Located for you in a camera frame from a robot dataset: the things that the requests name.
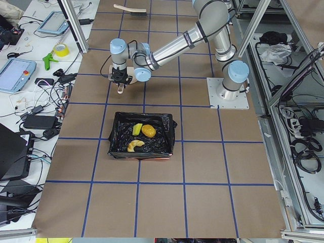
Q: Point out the aluminium frame post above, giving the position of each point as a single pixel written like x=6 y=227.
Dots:
x=68 y=11

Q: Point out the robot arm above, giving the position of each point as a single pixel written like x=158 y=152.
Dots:
x=135 y=60

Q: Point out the beige hand brush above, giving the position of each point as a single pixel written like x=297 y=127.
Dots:
x=133 y=11

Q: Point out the black scissors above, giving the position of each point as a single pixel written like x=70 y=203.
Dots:
x=15 y=55

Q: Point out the yellow sponge piece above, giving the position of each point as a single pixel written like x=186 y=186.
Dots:
x=137 y=129

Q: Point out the far teach pendant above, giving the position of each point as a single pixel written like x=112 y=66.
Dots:
x=54 y=24

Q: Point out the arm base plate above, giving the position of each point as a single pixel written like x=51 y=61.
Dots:
x=221 y=98

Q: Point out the teach pendant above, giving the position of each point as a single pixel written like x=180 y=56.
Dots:
x=54 y=24
x=15 y=74

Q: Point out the near teach pendant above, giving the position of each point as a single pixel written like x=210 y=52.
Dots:
x=15 y=74

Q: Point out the bin with black liner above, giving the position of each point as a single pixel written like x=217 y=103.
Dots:
x=158 y=147

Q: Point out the black power brick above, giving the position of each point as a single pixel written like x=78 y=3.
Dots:
x=40 y=122

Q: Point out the beige plastic dustpan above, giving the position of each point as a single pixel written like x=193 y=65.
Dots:
x=130 y=71

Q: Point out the toy croissant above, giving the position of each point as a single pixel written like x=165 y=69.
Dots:
x=135 y=143

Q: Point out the black laptop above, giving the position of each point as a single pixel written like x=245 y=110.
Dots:
x=16 y=149

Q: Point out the white crumpled cloth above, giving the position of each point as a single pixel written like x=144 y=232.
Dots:
x=277 y=54

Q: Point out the green-handled reacher grabber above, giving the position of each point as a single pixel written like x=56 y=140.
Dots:
x=49 y=57

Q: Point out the yellow tape roll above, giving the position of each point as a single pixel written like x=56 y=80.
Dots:
x=61 y=50

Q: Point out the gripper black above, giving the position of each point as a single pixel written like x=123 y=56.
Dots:
x=119 y=75

